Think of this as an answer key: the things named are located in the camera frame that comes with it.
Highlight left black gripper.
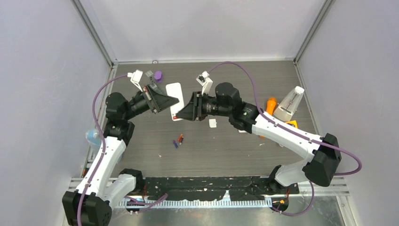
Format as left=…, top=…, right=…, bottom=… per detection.
left=124, top=84, right=178, bottom=121

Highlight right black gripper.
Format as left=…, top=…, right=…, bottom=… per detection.
left=176, top=92, right=231, bottom=122

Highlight white remote control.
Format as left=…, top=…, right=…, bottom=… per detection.
left=166, top=82, right=184, bottom=121

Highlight white battery cover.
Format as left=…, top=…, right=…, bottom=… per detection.
left=208, top=119, right=217, bottom=128

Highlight purple battery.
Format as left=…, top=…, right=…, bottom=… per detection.
left=172, top=140, right=179, bottom=148

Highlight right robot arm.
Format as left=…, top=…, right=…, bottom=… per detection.
left=176, top=82, right=342, bottom=193

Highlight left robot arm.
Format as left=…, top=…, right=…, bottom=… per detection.
left=62, top=85, right=179, bottom=226

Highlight purple plastic cup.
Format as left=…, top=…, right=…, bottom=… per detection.
left=154, top=71, right=163, bottom=83

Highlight blue plastic bottle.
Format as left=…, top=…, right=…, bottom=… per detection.
left=85, top=129, right=102, bottom=155

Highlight yellow toy piece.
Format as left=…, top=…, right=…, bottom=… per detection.
left=286, top=120, right=298, bottom=128

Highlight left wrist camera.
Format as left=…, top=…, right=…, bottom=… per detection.
left=127, top=70, right=143, bottom=92

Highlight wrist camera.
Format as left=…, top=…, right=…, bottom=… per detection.
left=127, top=70, right=143, bottom=92
left=196, top=71, right=213, bottom=95

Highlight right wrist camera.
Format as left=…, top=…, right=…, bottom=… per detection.
left=196, top=71, right=213, bottom=95

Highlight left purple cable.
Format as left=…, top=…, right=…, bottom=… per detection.
left=76, top=73, right=130, bottom=226

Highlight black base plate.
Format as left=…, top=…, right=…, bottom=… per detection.
left=143, top=176, right=299, bottom=201

